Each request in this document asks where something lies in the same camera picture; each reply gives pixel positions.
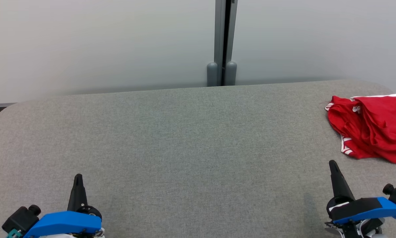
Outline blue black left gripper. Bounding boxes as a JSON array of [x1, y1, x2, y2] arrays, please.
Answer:
[[23, 174, 104, 238]]

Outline grey cylinder post foot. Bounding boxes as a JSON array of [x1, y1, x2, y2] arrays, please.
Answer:
[[225, 61, 237, 86], [207, 62, 218, 87]]

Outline red white basketball jersey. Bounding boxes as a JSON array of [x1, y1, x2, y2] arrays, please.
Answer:
[[325, 96, 396, 164]]

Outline red shorts with white stripe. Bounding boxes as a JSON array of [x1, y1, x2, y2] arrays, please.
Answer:
[[350, 94, 396, 156]]

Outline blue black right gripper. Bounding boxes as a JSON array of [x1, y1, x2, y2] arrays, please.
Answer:
[[325, 160, 396, 238]]

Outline grey metal partition post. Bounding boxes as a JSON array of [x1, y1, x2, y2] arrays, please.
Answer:
[[214, 0, 238, 86]]

